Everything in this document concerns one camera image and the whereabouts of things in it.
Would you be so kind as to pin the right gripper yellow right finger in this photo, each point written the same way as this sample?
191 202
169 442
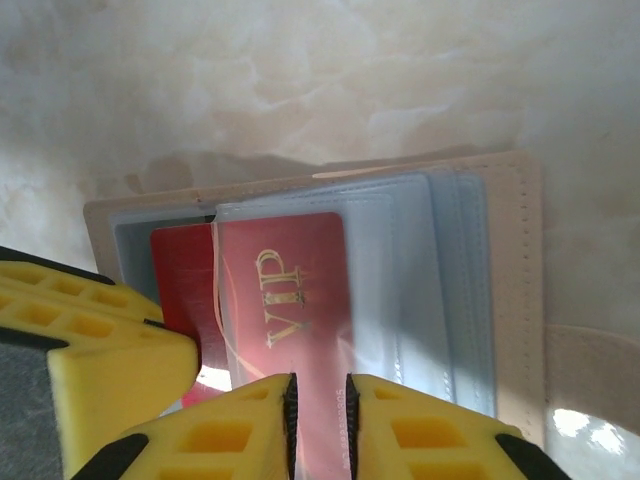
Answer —
425 440

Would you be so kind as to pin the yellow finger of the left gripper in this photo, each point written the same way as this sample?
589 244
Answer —
120 380
45 277

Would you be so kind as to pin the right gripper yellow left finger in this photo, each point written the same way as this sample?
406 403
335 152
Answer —
225 440

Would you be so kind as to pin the red VIP card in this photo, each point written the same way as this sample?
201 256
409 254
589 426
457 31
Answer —
280 325

